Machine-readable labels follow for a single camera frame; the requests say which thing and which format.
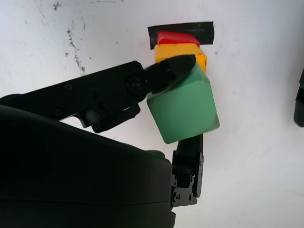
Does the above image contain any red cube block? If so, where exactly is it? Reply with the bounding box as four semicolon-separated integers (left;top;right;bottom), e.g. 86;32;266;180
156;31;201;48

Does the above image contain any yellow cube block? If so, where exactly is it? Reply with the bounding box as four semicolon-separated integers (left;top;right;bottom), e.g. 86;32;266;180
154;44;208;72

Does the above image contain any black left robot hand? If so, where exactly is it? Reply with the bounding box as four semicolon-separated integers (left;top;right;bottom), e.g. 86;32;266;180
293;68;304;128

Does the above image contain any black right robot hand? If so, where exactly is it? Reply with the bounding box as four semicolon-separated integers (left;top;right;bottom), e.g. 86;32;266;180
0;54;205;228

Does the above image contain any green cube block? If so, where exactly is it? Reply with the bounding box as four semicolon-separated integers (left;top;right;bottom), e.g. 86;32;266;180
146;64;220;144

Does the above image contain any black tape strip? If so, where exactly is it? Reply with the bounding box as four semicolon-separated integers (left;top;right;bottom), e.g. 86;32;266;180
147;21;215;51

